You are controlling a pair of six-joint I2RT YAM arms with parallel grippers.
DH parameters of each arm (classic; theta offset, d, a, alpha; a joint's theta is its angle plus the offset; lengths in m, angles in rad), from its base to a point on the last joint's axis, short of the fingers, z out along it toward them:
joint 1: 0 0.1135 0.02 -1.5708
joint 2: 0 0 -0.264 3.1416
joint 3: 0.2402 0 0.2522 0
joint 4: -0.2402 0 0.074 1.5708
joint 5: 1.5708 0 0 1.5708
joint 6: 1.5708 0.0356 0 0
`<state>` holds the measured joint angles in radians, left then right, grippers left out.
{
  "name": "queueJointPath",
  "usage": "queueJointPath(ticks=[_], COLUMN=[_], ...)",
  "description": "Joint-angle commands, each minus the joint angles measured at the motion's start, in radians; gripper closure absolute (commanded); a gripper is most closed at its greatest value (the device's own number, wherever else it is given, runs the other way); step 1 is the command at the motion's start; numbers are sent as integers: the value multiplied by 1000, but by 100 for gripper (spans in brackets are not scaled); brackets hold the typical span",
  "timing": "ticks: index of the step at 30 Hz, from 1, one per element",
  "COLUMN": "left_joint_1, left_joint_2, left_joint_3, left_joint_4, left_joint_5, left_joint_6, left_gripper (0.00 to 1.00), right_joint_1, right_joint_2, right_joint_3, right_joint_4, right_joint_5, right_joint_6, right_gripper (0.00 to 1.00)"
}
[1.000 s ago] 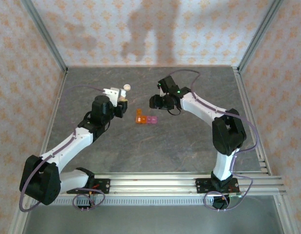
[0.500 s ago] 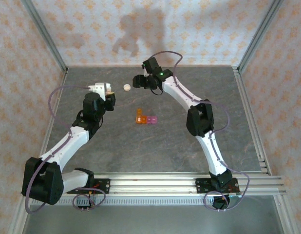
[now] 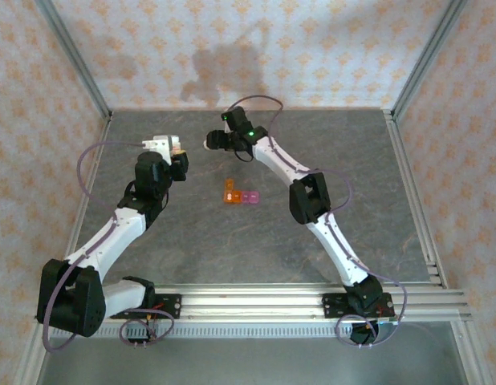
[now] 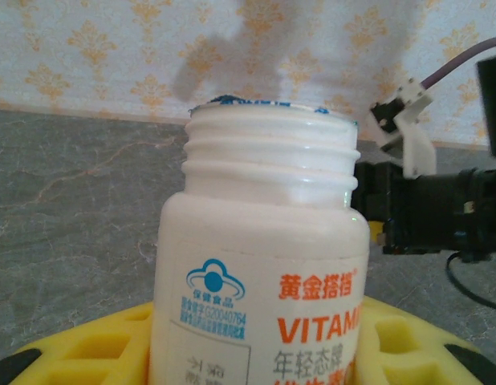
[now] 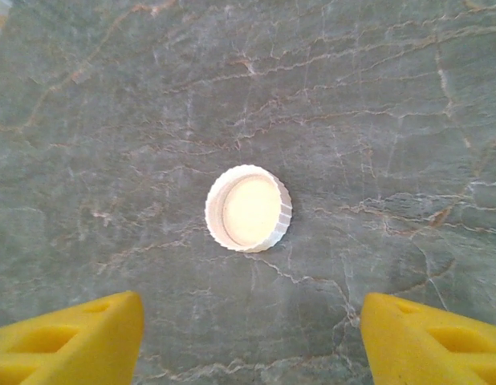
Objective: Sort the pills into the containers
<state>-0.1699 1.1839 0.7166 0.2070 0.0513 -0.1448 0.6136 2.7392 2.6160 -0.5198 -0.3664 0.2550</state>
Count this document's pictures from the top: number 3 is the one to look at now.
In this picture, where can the orange and pink pill organizer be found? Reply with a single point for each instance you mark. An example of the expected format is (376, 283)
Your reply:
(248, 198)

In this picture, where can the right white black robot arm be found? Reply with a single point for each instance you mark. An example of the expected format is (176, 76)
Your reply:
(280, 160)

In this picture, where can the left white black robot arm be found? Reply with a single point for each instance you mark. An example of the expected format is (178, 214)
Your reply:
(115, 236)

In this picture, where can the grey metal sheet shelf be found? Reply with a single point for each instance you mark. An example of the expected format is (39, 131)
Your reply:
(252, 361)

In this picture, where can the aluminium table side rail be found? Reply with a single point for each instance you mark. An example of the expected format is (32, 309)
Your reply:
(402, 160)
(94, 164)

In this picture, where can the aluminium frame corner post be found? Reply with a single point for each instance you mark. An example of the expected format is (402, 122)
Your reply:
(76, 60)
(427, 60)

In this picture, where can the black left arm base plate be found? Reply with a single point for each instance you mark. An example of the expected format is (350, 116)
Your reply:
(171, 306)

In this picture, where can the aluminium cross rail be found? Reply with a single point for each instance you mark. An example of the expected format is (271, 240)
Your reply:
(252, 301)

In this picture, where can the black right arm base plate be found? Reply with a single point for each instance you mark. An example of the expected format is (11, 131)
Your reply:
(332, 306)

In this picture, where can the aluminium frame leg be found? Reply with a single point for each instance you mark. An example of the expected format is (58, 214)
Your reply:
(468, 353)
(33, 353)

